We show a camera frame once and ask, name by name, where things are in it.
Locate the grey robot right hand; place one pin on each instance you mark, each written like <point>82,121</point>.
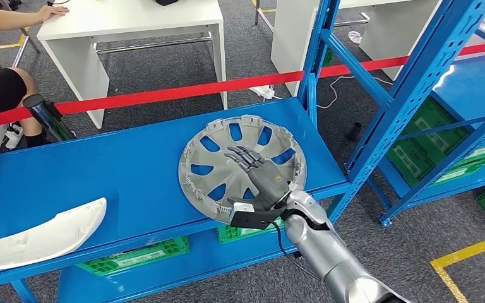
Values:
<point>269,184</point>

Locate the silver plastic wheel cover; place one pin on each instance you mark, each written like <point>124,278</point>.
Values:
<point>225,173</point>

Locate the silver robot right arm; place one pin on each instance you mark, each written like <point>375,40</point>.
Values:
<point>330,251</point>

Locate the blue metal shelf rack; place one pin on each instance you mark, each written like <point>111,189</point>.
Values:
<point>100,175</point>
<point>476,88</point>

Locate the white curved plastic part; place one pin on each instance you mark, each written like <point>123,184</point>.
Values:
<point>37,242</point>

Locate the white power strip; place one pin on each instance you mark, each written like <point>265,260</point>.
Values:
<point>263,92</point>

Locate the small black cylinder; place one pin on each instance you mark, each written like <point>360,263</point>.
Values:
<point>354,131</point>

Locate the red barrier belt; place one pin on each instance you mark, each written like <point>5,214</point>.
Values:
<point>184,92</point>

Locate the clear crumpled plastic wrap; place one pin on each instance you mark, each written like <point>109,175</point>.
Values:
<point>355,36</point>

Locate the person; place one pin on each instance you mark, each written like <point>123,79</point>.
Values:
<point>0,96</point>

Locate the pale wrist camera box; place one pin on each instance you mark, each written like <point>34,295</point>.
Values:
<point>242,208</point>

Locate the black camera bracket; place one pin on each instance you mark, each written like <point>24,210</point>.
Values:
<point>259,221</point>

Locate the black stanchion post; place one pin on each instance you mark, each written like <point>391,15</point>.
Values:
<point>48,117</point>

